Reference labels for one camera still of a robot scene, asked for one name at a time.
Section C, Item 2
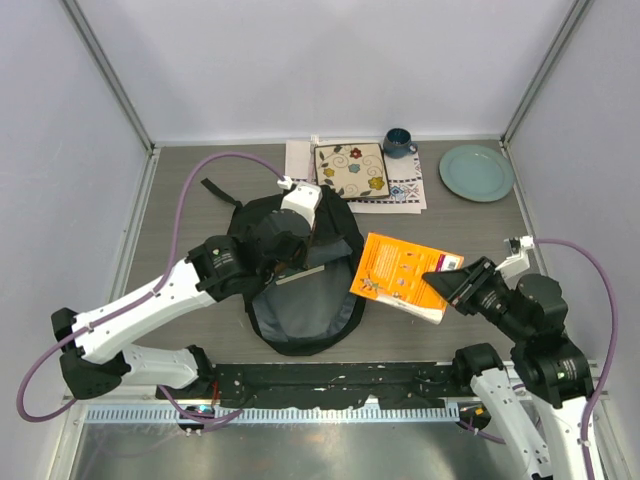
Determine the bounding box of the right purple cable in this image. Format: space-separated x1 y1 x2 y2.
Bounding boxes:
457 238 620 480

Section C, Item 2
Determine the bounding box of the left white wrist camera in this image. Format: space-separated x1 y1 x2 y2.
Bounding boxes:
281 182 322 227

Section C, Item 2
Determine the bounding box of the black student backpack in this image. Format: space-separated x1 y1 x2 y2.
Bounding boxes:
202 179 365 356

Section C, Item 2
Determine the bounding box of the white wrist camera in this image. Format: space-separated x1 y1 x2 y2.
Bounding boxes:
281 182 322 227
496 235 534 280

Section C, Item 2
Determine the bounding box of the orange paperback book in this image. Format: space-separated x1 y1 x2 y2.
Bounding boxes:
350 233 464 325

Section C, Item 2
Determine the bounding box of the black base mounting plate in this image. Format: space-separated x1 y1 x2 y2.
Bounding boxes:
154 360 514 412

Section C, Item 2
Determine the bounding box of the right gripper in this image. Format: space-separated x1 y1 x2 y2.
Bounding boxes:
422 254 531 340

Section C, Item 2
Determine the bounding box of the square floral ceramic plate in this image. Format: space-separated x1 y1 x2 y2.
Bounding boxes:
313 143 390 200

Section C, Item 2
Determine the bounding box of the colourful treehouse storey book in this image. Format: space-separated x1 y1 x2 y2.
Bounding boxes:
275 265 325 285

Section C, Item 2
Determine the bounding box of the round teal plate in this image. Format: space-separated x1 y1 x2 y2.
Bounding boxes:
438 145 515 203

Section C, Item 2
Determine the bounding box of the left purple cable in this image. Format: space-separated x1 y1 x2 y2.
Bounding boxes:
17 152 294 434

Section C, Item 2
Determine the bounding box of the slotted cable duct rail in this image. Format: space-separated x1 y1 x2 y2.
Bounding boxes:
84 402 460 425

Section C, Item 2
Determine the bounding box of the purple cable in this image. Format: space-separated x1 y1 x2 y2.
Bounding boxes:
457 238 620 480
17 152 294 434

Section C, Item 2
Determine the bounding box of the patterned white placemat cloth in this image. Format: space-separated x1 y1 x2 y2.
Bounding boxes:
285 138 427 214

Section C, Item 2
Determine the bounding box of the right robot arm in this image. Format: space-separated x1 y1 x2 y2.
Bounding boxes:
423 257 604 479

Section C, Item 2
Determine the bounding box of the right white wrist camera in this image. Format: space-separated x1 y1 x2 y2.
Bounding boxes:
496 235 534 280

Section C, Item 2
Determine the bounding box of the dark blue ceramic mug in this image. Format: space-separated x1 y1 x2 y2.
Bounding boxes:
382 128 418 159

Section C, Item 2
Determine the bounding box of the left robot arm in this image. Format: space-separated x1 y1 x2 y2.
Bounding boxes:
51 209 315 400

